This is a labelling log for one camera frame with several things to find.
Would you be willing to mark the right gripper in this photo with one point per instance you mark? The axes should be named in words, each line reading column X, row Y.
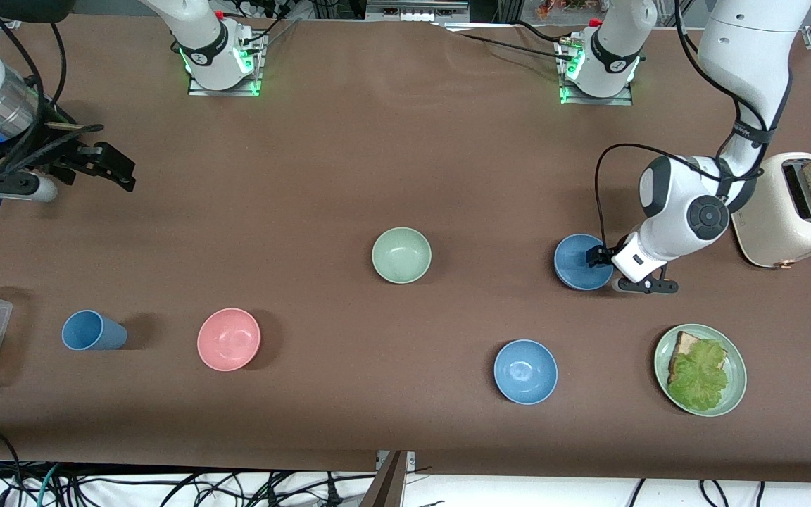
column 60, row 156

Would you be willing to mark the cream toaster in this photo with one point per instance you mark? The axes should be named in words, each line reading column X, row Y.
column 771, row 218

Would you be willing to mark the bread slice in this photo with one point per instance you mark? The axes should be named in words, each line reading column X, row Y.
column 683, row 346

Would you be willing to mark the blue cup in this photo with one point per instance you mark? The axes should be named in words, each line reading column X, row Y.
column 92, row 331

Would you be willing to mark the grey power strip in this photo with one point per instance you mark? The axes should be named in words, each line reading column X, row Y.
column 416, row 10

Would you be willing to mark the blue bowl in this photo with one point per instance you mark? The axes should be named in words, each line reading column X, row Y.
column 573, row 264
column 526, row 372

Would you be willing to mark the pink bowl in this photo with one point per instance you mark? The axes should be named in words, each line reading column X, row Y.
column 229, row 339

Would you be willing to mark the brown table cover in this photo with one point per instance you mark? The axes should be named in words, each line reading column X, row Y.
column 405, row 155

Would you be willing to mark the light green plate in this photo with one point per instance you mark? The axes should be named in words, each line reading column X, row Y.
column 736, row 380

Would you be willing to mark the green lettuce leaf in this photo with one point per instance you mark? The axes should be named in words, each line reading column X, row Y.
column 700, row 380

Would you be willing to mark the light green bowl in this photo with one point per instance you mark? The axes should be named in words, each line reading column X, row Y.
column 401, row 255

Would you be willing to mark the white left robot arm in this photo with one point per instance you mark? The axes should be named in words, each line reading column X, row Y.
column 750, row 56

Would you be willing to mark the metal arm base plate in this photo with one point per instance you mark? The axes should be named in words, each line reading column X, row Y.
column 254, row 70
column 599, row 101

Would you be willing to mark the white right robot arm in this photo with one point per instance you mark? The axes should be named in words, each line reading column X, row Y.
column 201, row 42

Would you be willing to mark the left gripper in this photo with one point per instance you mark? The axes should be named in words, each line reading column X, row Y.
column 598, row 256

